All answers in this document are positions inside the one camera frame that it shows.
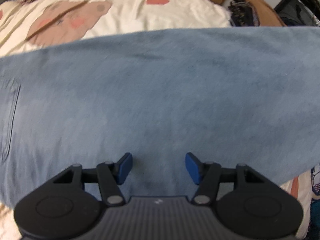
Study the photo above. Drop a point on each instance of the black patterned folded cloth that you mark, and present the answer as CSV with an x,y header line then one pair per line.
x,y
241,12

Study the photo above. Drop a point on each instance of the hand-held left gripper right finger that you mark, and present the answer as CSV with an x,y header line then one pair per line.
x,y
193,168

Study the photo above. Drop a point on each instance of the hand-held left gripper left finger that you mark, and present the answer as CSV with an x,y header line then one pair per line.
x,y
125,167

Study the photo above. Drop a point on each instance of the light blue denim pants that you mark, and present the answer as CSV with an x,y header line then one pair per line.
x,y
160,92

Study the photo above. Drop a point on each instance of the cream bear print bed sheet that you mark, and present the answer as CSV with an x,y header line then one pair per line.
x,y
150,12

